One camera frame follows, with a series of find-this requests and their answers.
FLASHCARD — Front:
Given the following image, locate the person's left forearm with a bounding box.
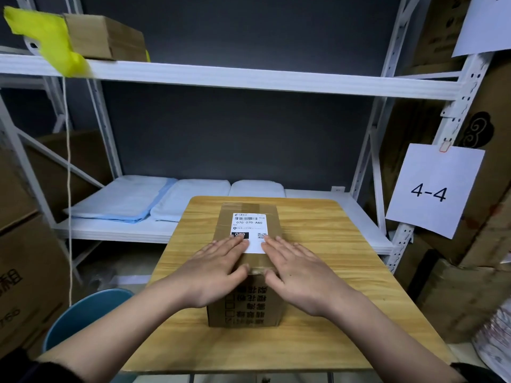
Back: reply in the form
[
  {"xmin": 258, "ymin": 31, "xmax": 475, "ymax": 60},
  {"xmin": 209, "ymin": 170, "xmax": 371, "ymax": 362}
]
[{"xmin": 36, "ymin": 275, "xmax": 206, "ymax": 383}]

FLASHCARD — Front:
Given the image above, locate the cardboard box with cloud print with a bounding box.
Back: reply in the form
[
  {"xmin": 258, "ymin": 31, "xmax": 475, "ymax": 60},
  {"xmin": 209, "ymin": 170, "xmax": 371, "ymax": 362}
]
[{"xmin": 423, "ymin": 56, "xmax": 511, "ymax": 268}]

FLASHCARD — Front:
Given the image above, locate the square white paper sign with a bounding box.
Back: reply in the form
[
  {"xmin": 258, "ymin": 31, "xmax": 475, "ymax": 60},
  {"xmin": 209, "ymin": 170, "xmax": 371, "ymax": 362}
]
[{"xmin": 385, "ymin": 143, "xmax": 486, "ymax": 240}]

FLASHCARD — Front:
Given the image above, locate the worn brown cardboard box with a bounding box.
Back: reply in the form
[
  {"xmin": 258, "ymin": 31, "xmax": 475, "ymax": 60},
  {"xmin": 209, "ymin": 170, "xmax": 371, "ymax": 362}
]
[{"xmin": 415, "ymin": 257, "xmax": 511, "ymax": 344}]

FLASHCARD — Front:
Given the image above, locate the small white folded packet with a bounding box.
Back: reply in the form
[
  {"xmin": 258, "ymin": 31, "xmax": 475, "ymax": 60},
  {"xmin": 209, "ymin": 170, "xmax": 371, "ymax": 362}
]
[{"xmin": 228, "ymin": 180, "xmax": 286, "ymax": 198}]

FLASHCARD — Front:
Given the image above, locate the large white folded packet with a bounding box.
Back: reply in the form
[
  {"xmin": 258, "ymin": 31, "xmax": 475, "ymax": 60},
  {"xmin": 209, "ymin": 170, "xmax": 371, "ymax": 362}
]
[{"xmin": 150, "ymin": 179, "xmax": 231, "ymax": 223}]

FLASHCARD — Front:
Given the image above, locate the taped cardboard parcel box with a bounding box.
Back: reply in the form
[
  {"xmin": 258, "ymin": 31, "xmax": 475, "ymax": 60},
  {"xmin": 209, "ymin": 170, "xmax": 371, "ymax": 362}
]
[{"xmin": 207, "ymin": 202, "xmax": 291, "ymax": 328}]

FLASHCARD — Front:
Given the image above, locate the small plain cardboard box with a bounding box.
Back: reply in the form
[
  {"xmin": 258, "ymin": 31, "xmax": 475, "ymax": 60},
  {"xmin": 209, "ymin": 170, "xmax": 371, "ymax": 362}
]
[{"xmin": 64, "ymin": 14, "xmax": 147, "ymax": 62}]

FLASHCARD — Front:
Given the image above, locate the light blue folded cloth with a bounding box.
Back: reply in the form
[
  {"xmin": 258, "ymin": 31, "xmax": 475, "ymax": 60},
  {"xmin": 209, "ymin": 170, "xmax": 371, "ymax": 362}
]
[{"xmin": 63, "ymin": 175, "xmax": 179, "ymax": 224}]

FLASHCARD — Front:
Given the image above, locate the white metal shelving rack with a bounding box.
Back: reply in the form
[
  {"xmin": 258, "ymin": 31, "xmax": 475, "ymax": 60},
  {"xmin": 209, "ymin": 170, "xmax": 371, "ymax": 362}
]
[{"xmin": 0, "ymin": 0, "xmax": 496, "ymax": 284}]

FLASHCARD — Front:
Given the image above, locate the thin white string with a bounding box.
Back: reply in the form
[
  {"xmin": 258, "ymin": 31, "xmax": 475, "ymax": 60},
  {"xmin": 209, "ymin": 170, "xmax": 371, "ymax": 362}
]
[{"xmin": 61, "ymin": 76, "xmax": 75, "ymax": 307}]

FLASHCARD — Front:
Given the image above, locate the white printed plastic bag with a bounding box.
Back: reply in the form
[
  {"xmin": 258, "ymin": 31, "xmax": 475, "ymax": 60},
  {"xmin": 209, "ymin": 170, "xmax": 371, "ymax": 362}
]
[{"xmin": 471, "ymin": 299, "xmax": 511, "ymax": 383}]

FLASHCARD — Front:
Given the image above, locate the person's right forearm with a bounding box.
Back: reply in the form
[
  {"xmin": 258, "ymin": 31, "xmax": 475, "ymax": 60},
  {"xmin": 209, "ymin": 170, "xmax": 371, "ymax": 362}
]
[{"xmin": 317, "ymin": 290, "xmax": 476, "ymax": 383}]

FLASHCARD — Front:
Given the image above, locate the person's right hand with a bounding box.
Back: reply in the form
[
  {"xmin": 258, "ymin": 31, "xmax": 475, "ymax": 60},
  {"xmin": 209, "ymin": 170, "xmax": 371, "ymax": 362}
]
[{"xmin": 261, "ymin": 236, "xmax": 354, "ymax": 317}]

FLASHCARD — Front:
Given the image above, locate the cardboard box with black print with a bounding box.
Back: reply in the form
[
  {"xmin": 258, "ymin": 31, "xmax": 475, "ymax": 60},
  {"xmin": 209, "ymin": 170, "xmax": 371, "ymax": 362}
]
[{"xmin": 410, "ymin": 0, "xmax": 474, "ymax": 73}]

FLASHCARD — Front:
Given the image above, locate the white shipping label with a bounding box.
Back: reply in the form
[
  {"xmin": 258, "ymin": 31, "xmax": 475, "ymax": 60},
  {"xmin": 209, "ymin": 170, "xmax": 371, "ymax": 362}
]
[{"xmin": 229, "ymin": 212, "xmax": 267, "ymax": 255}]

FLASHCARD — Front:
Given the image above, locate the blue round stool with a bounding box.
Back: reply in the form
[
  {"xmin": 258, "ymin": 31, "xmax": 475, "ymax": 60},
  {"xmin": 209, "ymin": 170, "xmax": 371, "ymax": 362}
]
[{"xmin": 42, "ymin": 289, "xmax": 136, "ymax": 364}]

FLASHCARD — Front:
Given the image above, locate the person's left hand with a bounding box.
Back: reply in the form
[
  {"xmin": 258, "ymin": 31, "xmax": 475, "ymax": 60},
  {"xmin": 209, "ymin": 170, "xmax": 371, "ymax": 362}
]
[{"xmin": 176, "ymin": 236, "xmax": 250, "ymax": 309}]

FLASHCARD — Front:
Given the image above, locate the large printed cardboard box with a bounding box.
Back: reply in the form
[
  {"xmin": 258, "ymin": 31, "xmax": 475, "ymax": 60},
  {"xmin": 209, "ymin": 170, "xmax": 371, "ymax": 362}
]
[{"xmin": 0, "ymin": 211, "xmax": 73, "ymax": 357}]

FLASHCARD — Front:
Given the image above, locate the white paper sheet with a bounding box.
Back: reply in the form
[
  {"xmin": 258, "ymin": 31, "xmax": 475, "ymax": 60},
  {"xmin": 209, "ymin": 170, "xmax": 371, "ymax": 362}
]
[{"xmin": 451, "ymin": 0, "xmax": 511, "ymax": 59}]

